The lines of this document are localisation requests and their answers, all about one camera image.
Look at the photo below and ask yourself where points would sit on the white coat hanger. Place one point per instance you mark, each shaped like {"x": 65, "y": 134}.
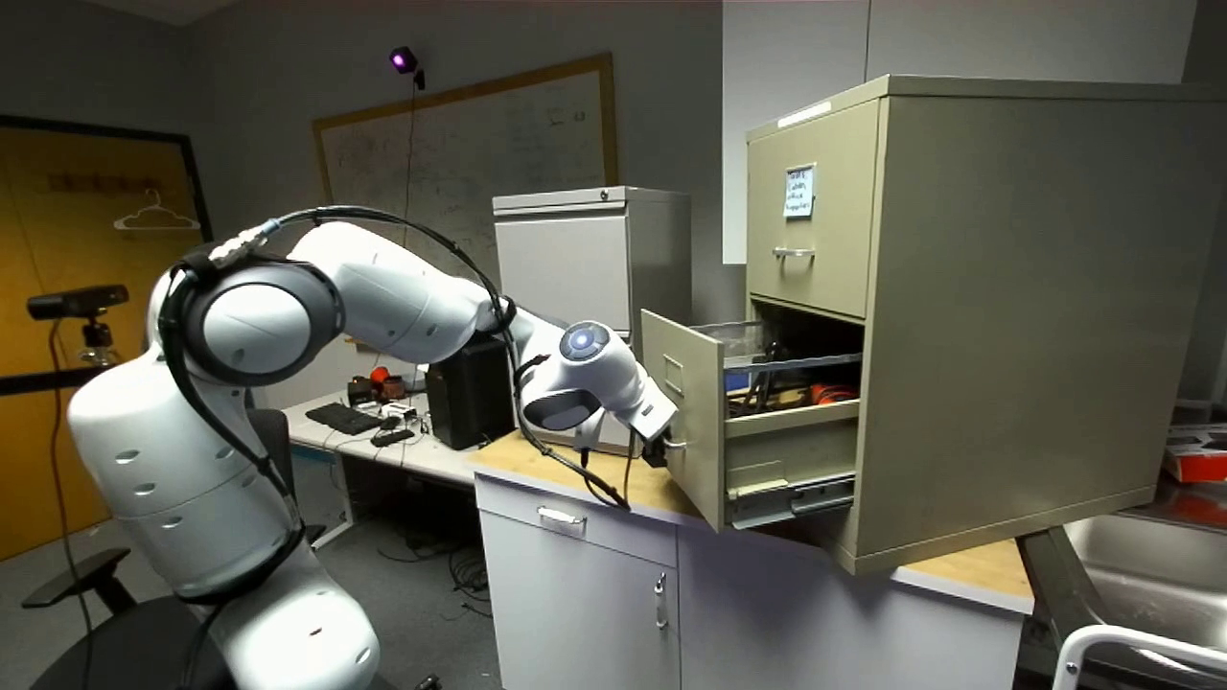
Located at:
{"x": 157, "y": 217}

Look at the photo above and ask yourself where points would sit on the white counter base cabinet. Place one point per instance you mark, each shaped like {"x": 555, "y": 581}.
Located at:
{"x": 770, "y": 626}

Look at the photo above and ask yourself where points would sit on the grey metal filing cabinet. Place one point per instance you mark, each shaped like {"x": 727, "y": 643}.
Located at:
{"x": 577, "y": 254}

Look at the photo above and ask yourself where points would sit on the red hand tool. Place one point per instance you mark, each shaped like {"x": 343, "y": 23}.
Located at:
{"x": 830, "y": 392}

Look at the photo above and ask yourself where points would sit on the red container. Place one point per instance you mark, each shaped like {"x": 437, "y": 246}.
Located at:
{"x": 1201, "y": 464}

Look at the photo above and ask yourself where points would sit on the black keyboard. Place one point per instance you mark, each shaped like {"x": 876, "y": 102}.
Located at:
{"x": 343, "y": 420}

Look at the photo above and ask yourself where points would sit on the beige metal filing cabinet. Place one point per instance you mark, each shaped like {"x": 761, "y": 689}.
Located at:
{"x": 1022, "y": 318}

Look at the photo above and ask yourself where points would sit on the black remote control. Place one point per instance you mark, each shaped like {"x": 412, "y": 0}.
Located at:
{"x": 394, "y": 438}

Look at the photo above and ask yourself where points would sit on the beige drawer with label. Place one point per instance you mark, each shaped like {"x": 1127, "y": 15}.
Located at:
{"x": 837, "y": 254}

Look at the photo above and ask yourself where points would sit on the white desk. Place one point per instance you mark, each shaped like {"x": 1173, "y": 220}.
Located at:
{"x": 437, "y": 459}

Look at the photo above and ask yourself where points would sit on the black camera on stand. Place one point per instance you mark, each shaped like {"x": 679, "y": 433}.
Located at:
{"x": 80, "y": 300}

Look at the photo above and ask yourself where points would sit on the white drawer label card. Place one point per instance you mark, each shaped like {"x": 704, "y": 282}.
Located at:
{"x": 805, "y": 191}

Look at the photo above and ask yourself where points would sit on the stainless steel sink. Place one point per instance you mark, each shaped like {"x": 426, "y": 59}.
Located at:
{"x": 1152, "y": 562}

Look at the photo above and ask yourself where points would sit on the camera with purple light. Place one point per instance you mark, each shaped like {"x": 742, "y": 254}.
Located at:
{"x": 406, "y": 59}

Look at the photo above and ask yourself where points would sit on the yellow door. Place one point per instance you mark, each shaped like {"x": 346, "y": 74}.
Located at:
{"x": 80, "y": 176}

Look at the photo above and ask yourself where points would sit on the red desk clutter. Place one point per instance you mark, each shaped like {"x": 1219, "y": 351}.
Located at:
{"x": 378, "y": 384}

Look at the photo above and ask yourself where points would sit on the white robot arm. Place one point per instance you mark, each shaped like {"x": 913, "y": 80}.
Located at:
{"x": 157, "y": 471}

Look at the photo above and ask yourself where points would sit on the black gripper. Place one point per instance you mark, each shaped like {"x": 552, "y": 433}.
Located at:
{"x": 658, "y": 448}

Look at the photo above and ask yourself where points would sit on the white metal tube frame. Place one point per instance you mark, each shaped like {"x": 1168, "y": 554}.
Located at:
{"x": 1127, "y": 635}

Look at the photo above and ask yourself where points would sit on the wood framed whiteboard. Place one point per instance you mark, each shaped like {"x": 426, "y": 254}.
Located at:
{"x": 513, "y": 156}

